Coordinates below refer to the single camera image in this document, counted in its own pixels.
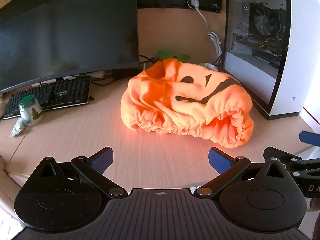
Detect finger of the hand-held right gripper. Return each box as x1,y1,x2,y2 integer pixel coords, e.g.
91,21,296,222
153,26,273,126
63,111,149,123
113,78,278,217
263,147,304,173
299,131,320,146

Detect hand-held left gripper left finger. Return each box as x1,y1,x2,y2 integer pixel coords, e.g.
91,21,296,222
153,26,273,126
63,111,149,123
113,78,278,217
24,146,128,198

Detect black curved computer monitor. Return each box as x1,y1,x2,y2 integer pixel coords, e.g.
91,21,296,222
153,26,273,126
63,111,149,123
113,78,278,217
0,0,140,94

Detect glass jar with green lid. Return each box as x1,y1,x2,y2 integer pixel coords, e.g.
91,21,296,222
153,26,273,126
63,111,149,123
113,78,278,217
18,95,43,126

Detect crumpled pale green wrapper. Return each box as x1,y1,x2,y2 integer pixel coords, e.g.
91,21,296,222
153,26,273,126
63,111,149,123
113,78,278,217
9,119,27,137

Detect black wall socket strip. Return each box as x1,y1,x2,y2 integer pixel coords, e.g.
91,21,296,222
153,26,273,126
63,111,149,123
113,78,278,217
137,0,222,13

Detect white power cable with plug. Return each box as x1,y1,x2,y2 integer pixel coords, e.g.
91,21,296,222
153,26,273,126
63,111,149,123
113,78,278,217
187,0,223,58

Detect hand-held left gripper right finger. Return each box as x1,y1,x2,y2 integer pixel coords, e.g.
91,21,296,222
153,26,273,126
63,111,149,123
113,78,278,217
193,147,298,198

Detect white glass-sided computer case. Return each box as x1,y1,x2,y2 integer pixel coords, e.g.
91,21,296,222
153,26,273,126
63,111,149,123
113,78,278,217
222,0,320,120

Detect black cables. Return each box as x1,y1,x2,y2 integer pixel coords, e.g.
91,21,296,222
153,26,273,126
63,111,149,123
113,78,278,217
90,54,160,85

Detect orange pumpkin costume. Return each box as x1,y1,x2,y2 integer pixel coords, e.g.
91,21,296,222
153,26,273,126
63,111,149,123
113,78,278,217
120,50,254,149

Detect black mechanical keyboard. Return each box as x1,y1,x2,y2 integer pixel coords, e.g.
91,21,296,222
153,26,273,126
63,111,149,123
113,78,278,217
2,75,95,120

